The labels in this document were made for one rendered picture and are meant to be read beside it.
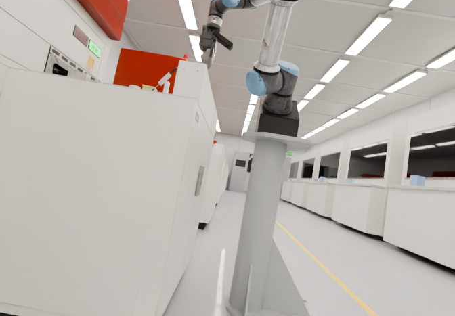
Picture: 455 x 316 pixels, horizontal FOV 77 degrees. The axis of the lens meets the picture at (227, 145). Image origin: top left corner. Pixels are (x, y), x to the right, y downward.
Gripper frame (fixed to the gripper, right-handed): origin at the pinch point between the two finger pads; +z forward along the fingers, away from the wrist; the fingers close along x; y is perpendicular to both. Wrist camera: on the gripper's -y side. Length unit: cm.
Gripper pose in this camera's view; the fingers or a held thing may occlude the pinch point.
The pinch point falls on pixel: (210, 66)
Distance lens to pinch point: 146.6
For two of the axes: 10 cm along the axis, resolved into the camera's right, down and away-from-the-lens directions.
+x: -0.1, -1.1, -9.9
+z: -1.7, 9.8, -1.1
